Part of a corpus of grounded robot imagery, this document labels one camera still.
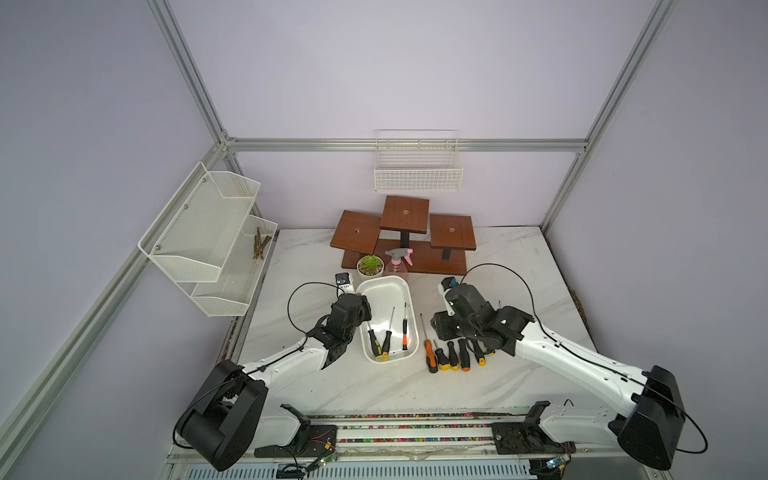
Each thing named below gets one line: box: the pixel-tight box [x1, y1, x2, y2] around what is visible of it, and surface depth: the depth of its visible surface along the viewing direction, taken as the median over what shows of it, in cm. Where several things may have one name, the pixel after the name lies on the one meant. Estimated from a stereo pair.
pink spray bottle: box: [385, 248, 414, 275], surface depth 97 cm
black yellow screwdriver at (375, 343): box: [367, 321, 383, 357], surface depth 89 cm
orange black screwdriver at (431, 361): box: [420, 313, 439, 373], surface depth 87 cm
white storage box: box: [356, 276, 420, 364], surface depth 92 cm
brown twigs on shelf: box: [252, 227, 272, 259], surface depth 100 cm
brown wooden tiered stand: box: [330, 196, 477, 275], surface depth 100 cm
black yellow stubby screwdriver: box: [435, 348, 451, 371], surface depth 88 cm
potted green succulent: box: [356, 255, 385, 279], surface depth 100 cm
